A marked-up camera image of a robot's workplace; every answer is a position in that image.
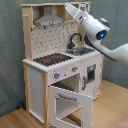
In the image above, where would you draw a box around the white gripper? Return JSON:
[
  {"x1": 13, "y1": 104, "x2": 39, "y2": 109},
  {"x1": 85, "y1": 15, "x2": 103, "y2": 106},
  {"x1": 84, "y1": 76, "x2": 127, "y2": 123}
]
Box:
[{"x1": 65, "y1": 3, "x2": 88, "y2": 25}]

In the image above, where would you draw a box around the white toy microwave door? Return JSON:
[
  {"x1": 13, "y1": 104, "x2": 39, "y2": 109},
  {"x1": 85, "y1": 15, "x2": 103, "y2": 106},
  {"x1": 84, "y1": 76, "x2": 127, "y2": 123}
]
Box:
[{"x1": 79, "y1": 4, "x2": 88, "y2": 12}]

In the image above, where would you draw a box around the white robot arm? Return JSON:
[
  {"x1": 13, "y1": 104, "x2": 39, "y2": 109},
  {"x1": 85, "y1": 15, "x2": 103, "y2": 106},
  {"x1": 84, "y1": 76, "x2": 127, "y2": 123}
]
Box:
[{"x1": 65, "y1": 3, "x2": 128, "y2": 64}]

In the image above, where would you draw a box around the wooden toy kitchen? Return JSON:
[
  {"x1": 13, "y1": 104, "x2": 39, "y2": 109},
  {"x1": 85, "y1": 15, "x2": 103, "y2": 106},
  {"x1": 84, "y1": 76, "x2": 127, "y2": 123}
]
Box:
[{"x1": 22, "y1": 3, "x2": 103, "y2": 128}]

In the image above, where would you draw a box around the grey range hood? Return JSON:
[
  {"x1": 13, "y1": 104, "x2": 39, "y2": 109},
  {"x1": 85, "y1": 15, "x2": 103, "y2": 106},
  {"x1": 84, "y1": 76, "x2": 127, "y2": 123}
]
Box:
[{"x1": 34, "y1": 5, "x2": 64, "y2": 27}]

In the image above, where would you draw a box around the black toy faucet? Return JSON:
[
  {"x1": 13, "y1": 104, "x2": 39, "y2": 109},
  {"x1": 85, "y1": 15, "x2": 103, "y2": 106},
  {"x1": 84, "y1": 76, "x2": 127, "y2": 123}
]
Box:
[{"x1": 67, "y1": 33, "x2": 82, "y2": 49}]

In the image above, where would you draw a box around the metal toy sink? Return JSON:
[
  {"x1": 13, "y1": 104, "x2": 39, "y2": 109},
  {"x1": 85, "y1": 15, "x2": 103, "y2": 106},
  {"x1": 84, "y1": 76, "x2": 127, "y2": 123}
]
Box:
[{"x1": 65, "y1": 47, "x2": 94, "y2": 56}]

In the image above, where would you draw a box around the black toy stovetop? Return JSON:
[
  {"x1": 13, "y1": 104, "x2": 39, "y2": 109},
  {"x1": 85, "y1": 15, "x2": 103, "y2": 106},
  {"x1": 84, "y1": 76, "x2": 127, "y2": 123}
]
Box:
[{"x1": 34, "y1": 53, "x2": 71, "y2": 67}]

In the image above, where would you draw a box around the right stove knob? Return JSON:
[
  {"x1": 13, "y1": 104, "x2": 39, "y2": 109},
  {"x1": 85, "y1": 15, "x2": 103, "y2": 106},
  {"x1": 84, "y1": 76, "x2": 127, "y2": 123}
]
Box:
[{"x1": 72, "y1": 66, "x2": 78, "y2": 72}]

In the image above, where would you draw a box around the stove knob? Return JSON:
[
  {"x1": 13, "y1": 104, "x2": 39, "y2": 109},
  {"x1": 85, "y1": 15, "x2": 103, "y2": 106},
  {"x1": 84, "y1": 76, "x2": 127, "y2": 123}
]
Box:
[
  {"x1": 72, "y1": 66, "x2": 78, "y2": 72},
  {"x1": 54, "y1": 73, "x2": 60, "y2": 79}
]

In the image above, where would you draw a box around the white dishwasher door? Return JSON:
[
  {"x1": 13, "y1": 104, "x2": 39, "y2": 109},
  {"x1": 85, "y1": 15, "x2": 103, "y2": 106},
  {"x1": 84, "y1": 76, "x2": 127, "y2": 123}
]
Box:
[{"x1": 81, "y1": 55, "x2": 102, "y2": 99}]

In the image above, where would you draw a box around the left stove knob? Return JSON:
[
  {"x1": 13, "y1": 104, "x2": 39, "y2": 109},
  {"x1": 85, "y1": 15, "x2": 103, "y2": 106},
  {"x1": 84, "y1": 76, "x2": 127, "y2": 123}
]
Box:
[{"x1": 54, "y1": 73, "x2": 60, "y2": 79}]

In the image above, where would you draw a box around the white oven door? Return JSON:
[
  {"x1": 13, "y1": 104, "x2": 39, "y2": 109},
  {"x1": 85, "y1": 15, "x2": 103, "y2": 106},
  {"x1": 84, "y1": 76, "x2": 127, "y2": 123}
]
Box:
[{"x1": 49, "y1": 86, "x2": 93, "y2": 128}]

